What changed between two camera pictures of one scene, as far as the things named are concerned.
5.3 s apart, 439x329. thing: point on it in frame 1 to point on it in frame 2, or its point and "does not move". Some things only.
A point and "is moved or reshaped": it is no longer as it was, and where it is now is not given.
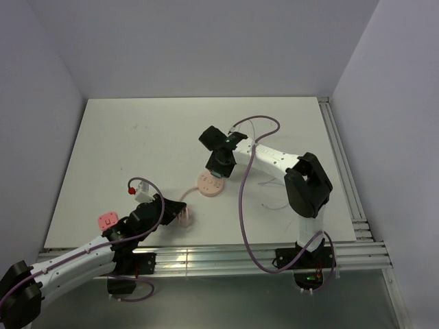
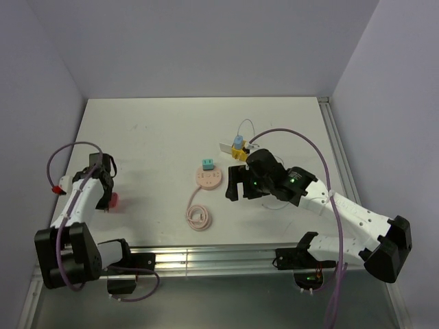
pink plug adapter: [107, 220] to [114, 201]
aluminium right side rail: [360, 225] does not move
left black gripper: [171, 208] to [103, 203]
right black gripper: [212, 164] to [238, 174]
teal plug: [217, 174] is moved or reshaped
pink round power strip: [209, 184] is moved or reshaped
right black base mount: [308, 269] does not move
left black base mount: [137, 264] does not move
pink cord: [185, 216] to [197, 217]
